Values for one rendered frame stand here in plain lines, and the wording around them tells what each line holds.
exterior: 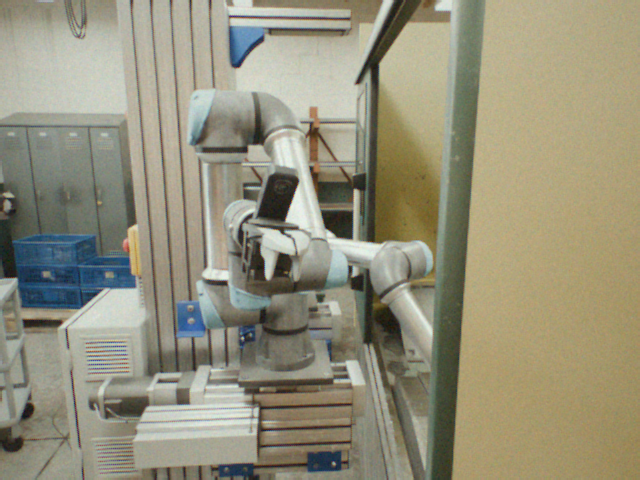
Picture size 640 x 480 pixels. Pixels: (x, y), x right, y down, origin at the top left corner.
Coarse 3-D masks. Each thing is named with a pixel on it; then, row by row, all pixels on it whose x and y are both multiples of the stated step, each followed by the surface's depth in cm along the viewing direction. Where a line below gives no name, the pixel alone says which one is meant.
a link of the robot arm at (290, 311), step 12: (276, 300) 113; (288, 300) 113; (300, 300) 115; (264, 312) 112; (276, 312) 113; (288, 312) 114; (300, 312) 116; (264, 324) 117; (276, 324) 115; (288, 324) 115; (300, 324) 116
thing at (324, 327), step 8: (336, 304) 176; (336, 312) 168; (312, 320) 166; (320, 320) 167; (328, 320) 167; (336, 320) 167; (312, 328) 168; (320, 328) 169; (328, 328) 169; (336, 328) 168; (312, 336) 168; (320, 336) 168; (328, 336) 168; (336, 336) 168
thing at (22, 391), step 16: (0, 288) 283; (16, 288) 291; (0, 304) 252; (16, 304) 293; (0, 320) 254; (16, 320) 294; (0, 336) 255; (16, 336) 298; (0, 352) 257; (16, 352) 276; (0, 368) 258; (16, 384) 304; (0, 400) 288; (16, 400) 290; (0, 416) 273; (16, 416) 267; (16, 432) 268; (16, 448) 272
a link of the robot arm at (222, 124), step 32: (192, 96) 101; (224, 96) 101; (256, 96) 103; (192, 128) 99; (224, 128) 101; (256, 128) 103; (224, 160) 103; (224, 192) 105; (224, 256) 108; (224, 288) 108; (224, 320) 110; (256, 320) 113
